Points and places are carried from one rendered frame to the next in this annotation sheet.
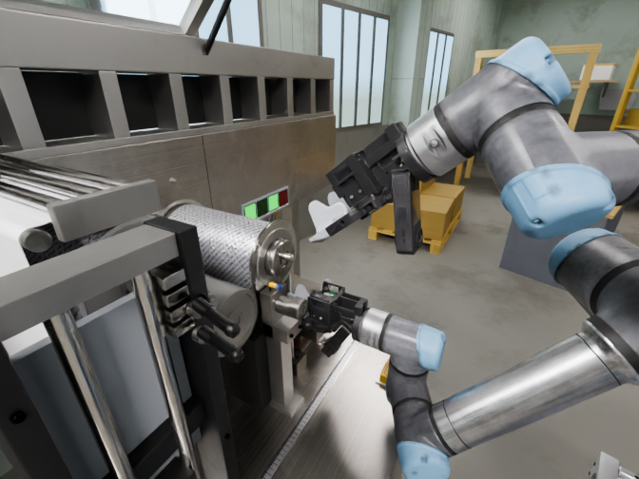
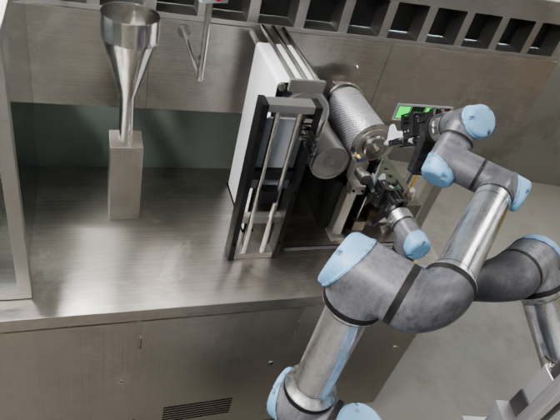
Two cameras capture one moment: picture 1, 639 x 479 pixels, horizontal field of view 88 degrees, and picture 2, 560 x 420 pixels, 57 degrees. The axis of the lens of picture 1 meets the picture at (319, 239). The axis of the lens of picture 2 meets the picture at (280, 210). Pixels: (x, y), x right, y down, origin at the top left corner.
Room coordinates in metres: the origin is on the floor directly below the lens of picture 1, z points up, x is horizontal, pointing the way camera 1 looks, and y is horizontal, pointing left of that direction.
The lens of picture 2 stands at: (-0.73, -0.52, 2.03)
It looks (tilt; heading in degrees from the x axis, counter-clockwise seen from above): 39 degrees down; 34
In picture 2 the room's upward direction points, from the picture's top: 16 degrees clockwise
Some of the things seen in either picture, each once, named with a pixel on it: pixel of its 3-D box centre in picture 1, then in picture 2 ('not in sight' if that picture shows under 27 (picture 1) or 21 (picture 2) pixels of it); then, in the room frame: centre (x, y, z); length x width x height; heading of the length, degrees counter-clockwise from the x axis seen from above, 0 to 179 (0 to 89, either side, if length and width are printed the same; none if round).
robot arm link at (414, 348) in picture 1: (412, 343); (411, 238); (0.48, -0.18, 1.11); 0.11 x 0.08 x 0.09; 60
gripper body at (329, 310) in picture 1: (338, 312); (389, 200); (0.56, -0.04, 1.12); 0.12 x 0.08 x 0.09; 60
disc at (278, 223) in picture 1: (275, 257); (372, 144); (0.56, 0.09, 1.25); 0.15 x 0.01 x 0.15; 150
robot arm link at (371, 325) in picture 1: (373, 329); (399, 219); (0.52, -0.11, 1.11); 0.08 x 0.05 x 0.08; 150
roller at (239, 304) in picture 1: (186, 300); (317, 140); (0.52, 0.26, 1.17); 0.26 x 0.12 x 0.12; 60
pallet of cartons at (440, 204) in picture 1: (421, 199); not in sight; (3.66, -1.19, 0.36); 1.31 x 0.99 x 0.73; 138
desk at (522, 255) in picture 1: (568, 224); not in sight; (2.91, -2.38, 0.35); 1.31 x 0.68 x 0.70; 133
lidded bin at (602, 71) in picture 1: (597, 72); not in sight; (5.90, -4.46, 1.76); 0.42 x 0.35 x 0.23; 48
